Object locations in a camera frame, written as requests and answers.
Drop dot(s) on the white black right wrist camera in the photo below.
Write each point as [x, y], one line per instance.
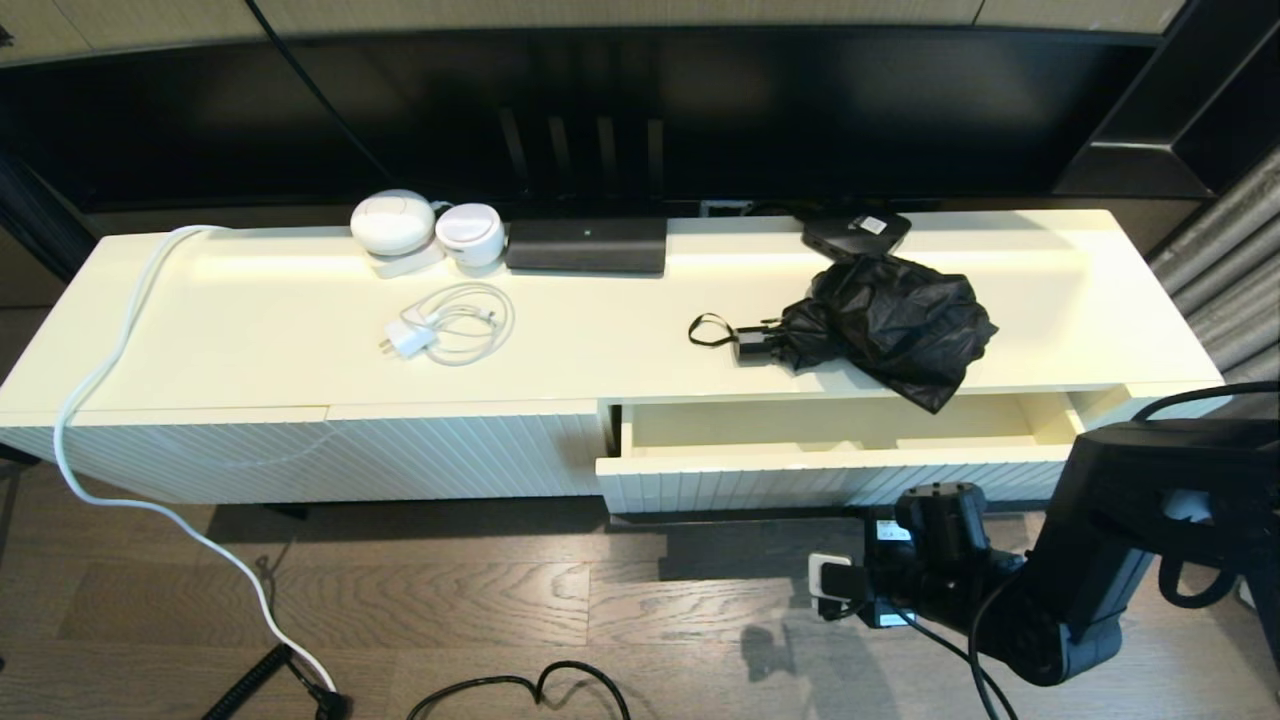
[822, 578]

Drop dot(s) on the large white round device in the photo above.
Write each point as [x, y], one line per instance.
[393, 223]

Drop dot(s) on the small black set-top box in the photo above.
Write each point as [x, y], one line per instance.
[850, 235]

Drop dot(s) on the black umbrella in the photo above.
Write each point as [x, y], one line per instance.
[890, 320]

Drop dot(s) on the black router with antennas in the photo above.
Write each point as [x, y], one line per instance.
[585, 245]

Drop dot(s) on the small white round device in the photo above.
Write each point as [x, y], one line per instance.
[470, 233]

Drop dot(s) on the white charger adapter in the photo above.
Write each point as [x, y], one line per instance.
[412, 338]

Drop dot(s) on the white tv cabinet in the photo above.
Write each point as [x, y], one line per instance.
[250, 320]

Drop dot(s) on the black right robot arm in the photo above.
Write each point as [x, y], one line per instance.
[1100, 520]

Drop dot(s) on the black shelf unit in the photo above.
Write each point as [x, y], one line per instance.
[1230, 110]

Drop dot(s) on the dark grey curtain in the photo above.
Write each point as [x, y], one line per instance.
[40, 220]

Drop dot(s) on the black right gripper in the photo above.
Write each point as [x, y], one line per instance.
[900, 585]

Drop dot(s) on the black power plug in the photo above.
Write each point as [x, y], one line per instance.
[330, 706]

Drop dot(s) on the black television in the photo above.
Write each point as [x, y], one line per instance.
[800, 110]

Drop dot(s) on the white fluted drawer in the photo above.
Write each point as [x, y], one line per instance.
[800, 485]

